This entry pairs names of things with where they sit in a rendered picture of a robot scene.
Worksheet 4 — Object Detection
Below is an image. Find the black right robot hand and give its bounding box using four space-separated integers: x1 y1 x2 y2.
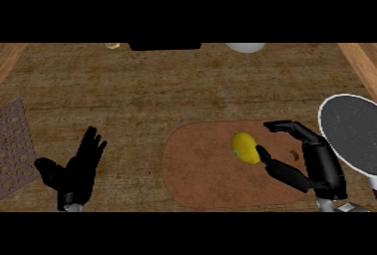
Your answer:
255 120 349 201

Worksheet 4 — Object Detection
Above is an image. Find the purple patterned placemat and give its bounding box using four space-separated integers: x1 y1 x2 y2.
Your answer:
0 97 42 201

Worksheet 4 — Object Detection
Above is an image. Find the dark grey pan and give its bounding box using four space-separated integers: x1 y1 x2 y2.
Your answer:
317 93 377 200

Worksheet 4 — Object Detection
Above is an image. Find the black appliance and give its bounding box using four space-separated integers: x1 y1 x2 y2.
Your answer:
127 42 203 52

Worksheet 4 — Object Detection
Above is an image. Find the yellow lemon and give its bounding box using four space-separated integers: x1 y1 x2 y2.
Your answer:
229 130 262 165

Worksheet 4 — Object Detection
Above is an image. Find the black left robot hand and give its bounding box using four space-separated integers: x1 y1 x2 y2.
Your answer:
33 126 110 212

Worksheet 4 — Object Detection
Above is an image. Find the brown wooden cutting board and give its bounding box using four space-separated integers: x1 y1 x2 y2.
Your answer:
163 120 315 210

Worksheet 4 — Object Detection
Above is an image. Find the white round object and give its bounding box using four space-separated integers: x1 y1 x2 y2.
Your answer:
224 42 266 54

